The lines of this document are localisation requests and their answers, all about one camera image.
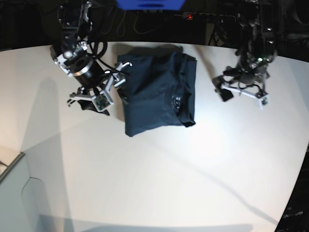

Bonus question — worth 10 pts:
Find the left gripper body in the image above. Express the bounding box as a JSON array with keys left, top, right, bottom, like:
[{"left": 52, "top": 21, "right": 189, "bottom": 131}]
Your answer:
[{"left": 212, "top": 66, "right": 269, "bottom": 97}]

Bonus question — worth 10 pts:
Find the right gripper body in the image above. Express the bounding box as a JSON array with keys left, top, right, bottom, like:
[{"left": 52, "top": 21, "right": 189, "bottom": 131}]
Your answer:
[{"left": 67, "top": 61, "right": 133, "bottom": 106}]

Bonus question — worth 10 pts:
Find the dark blue t-shirt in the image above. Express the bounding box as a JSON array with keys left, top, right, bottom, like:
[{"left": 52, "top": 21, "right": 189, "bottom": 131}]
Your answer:
[{"left": 117, "top": 47, "right": 197, "bottom": 137}]

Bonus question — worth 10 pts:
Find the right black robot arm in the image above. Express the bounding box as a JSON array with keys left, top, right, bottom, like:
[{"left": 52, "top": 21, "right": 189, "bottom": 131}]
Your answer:
[{"left": 50, "top": 0, "right": 132, "bottom": 116}]

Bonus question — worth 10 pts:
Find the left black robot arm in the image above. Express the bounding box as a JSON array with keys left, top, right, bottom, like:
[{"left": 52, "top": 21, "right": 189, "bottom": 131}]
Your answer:
[{"left": 212, "top": 0, "right": 278, "bottom": 106}]

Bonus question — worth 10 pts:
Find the blue box overhead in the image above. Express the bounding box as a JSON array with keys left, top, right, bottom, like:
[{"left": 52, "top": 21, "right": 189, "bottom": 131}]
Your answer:
[{"left": 116, "top": 0, "right": 185, "bottom": 11}]

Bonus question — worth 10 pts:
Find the black power strip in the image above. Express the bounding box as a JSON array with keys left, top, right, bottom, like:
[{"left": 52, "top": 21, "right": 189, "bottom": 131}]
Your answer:
[{"left": 180, "top": 12, "right": 236, "bottom": 23}]

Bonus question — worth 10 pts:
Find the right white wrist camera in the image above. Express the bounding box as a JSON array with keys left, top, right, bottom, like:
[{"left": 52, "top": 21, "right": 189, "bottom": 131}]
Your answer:
[{"left": 92, "top": 90, "right": 114, "bottom": 113}]

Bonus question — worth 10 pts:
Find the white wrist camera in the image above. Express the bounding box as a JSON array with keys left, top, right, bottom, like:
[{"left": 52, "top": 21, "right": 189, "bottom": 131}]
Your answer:
[
  {"left": 255, "top": 94, "right": 269, "bottom": 110},
  {"left": 92, "top": 90, "right": 114, "bottom": 113}
]

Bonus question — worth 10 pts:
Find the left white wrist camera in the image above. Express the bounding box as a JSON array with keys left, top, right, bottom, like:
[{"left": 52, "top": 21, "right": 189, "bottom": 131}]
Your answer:
[{"left": 255, "top": 94, "right": 269, "bottom": 110}]

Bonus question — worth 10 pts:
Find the grey looped cable on floor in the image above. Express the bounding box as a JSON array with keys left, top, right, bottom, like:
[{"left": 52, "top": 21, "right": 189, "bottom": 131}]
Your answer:
[{"left": 100, "top": 4, "right": 127, "bottom": 37}]

